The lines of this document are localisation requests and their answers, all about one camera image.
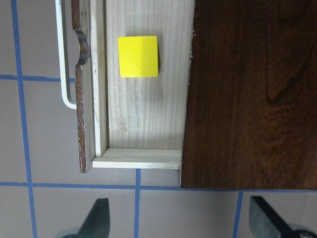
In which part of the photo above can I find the dark wooden drawer cabinet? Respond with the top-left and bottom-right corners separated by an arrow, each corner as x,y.
180,0 -> 317,190

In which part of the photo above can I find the yellow wooden block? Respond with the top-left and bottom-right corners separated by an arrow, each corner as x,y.
118,36 -> 159,78

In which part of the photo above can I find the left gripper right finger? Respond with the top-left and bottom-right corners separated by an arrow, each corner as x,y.
249,196 -> 293,238

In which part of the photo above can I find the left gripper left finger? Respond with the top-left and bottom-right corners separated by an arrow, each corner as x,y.
78,198 -> 110,238

